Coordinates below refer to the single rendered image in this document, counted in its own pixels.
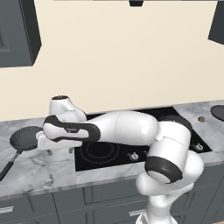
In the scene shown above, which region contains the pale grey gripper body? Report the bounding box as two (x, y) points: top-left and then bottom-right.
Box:
(35, 130), (83, 151)

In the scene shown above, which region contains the black glass hob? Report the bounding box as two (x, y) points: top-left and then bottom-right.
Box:
(73, 106), (214, 172)

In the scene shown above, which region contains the dark grey fixed front panel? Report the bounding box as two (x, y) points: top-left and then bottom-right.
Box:
(52, 178), (147, 206)

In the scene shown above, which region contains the dark grey drawer front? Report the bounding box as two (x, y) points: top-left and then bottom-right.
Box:
(57, 199), (151, 224)
(0, 192), (60, 224)

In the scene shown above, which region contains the dark grey cupboard run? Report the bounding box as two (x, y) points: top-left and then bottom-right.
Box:
(170, 163), (224, 224)

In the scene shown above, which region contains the black frying pan long handle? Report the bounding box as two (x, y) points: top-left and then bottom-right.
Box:
(0, 125), (45, 182)

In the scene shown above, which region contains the silver drawer handle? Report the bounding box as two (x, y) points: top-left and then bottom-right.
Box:
(128, 208), (146, 218)
(0, 206), (15, 215)

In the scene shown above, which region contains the dark grey wall cupboard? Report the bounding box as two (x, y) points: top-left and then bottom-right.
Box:
(0, 0), (43, 69)
(207, 0), (224, 46)

